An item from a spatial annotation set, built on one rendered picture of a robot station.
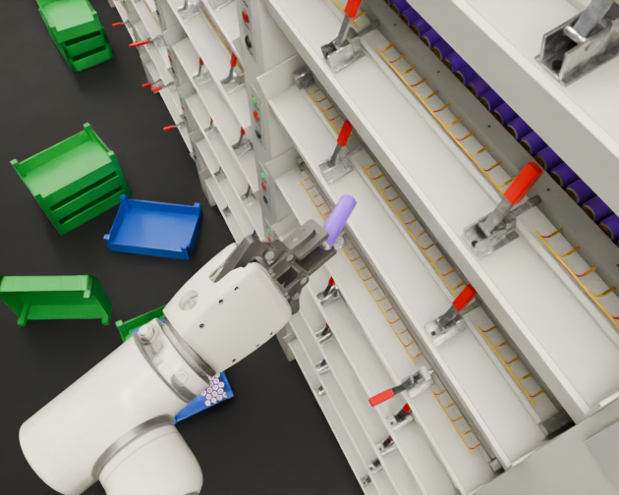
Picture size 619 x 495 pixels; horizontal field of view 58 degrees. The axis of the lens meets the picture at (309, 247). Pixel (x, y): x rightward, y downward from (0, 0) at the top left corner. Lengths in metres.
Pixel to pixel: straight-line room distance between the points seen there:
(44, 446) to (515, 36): 0.48
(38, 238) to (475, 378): 1.87
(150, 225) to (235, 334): 1.65
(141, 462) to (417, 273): 0.38
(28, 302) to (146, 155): 0.74
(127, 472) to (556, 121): 0.42
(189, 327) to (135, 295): 1.51
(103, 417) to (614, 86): 0.45
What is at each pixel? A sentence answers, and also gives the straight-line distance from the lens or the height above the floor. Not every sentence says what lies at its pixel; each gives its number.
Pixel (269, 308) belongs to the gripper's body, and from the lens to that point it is 0.55.
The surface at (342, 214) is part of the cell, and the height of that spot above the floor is 1.25.
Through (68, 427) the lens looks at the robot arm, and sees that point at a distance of 0.54.
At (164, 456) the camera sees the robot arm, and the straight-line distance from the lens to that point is 0.51.
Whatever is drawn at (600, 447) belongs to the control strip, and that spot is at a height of 1.30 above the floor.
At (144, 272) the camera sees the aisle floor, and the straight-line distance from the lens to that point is 2.06.
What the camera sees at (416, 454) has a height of 0.74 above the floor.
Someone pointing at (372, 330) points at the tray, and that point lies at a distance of 0.87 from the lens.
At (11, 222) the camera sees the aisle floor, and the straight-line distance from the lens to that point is 2.38.
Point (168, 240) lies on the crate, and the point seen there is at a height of 0.00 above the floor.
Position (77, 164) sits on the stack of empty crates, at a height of 0.16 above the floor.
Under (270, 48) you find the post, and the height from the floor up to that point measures 1.20.
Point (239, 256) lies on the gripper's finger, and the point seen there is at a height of 1.28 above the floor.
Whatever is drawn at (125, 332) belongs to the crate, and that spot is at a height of 0.03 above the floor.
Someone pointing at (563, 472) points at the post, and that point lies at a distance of 0.55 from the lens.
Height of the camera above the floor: 1.71
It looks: 57 degrees down
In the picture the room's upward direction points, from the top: straight up
